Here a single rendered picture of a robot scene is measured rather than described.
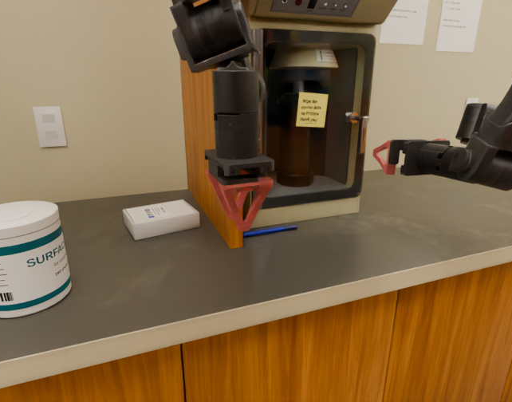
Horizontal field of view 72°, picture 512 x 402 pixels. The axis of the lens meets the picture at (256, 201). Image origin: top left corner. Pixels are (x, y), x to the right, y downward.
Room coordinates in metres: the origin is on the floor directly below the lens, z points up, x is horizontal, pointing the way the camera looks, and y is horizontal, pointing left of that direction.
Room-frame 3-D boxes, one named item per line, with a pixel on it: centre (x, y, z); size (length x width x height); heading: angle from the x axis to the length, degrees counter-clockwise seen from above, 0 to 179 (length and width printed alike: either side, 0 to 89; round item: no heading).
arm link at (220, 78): (0.47, 0.02, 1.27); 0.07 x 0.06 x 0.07; 174
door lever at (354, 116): (0.87, -0.25, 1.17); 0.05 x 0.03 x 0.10; 21
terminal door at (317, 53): (0.86, -0.14, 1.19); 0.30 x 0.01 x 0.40; 111
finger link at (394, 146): (0.71, -0.28, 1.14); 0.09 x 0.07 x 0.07; 20
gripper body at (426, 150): (0.65, -0.33, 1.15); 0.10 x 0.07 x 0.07; 110
